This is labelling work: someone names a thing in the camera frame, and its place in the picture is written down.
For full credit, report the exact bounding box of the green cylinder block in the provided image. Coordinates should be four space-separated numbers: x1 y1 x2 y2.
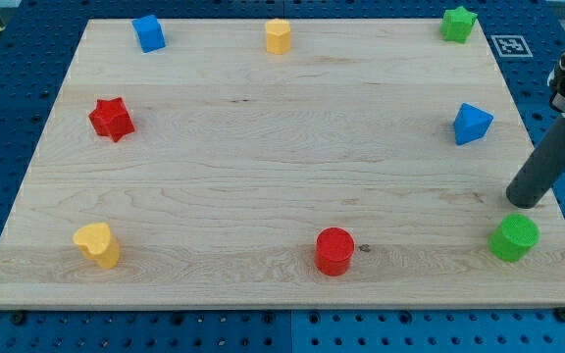
488 214 540 262

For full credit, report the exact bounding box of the red cylinder block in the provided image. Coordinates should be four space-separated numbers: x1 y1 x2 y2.
314 227 355 277

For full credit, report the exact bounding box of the wooden board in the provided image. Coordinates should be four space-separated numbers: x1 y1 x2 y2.
0 19 565 311

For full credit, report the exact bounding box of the yellow pentagon block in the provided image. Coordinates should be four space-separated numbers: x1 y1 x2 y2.
265 19 291 55

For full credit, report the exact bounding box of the red star block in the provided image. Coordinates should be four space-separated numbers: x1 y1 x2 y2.
89 97 135 142

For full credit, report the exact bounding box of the blue triangle block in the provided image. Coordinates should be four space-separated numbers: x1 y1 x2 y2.
453 103 493 145

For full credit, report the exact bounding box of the blue cube block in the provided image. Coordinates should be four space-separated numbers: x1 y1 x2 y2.
131 15 166 53

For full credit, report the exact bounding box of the yellow heart block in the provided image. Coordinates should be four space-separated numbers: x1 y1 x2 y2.
73 223 121 269

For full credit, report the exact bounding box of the green star block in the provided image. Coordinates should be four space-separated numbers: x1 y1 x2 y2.
440 6 478 43

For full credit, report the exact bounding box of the white fiducial marker tag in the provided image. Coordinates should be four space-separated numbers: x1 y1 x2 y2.
490 34 533 58

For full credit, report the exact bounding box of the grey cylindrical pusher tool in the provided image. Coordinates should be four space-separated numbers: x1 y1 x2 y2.
505 113 565 209

